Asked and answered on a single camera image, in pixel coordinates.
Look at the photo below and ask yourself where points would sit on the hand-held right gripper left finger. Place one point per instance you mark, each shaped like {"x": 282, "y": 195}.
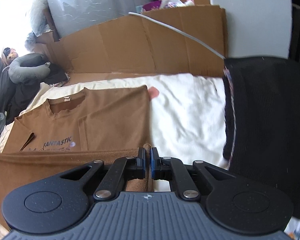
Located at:
{"x": 141, "y": 160}

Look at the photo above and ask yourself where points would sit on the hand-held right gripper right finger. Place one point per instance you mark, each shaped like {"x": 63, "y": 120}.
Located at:
{"x": 153, "y": 161}

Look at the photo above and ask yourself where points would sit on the brown printed t-shirt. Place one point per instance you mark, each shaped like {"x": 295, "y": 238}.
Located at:
{"x": 110, "y": 115}

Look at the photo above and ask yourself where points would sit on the folded black knit clothes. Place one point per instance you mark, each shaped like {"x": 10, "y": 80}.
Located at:
{"x": 270, "y": 130}

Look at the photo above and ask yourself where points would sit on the cream printed bed sheet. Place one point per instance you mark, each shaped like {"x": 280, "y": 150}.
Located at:
{"x": 190, "y": 117}

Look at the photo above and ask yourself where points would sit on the flat brown cardboard sheet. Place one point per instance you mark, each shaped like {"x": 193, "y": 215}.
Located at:
{"x": 140, "y": 50}

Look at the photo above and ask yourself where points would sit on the crumpled black garment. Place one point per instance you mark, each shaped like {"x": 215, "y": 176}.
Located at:
{"x": 27, "y": 92}

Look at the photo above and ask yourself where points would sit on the grey neck pillow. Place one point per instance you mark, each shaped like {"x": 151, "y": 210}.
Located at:
{"x": 25, "y": 68}

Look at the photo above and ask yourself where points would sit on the light blue bottle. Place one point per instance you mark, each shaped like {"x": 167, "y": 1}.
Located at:
{"x": 139, "y": 8}

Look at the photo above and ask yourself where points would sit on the clear plastic bag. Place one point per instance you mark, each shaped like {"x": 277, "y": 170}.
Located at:
{"x": 31, "y": 41}

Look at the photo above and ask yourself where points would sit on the grey plastic-wrapped mattress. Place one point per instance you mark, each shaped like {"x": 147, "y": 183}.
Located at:
{"x": 95, "y": 2}

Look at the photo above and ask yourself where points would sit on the pink bunny toy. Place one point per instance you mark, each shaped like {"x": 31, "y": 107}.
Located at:
{"x": 188, "y": 0}

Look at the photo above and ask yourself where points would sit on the small teddy bear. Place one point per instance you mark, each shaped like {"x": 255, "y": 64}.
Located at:
{"x": 11, "y": 55}

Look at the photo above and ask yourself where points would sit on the white cabinet panel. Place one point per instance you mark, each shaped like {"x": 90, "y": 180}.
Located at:
{"x": 252, "y": 17}

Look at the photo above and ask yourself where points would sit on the white pillow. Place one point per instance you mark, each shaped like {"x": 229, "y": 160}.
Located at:
{"x": 37, "y": 12}

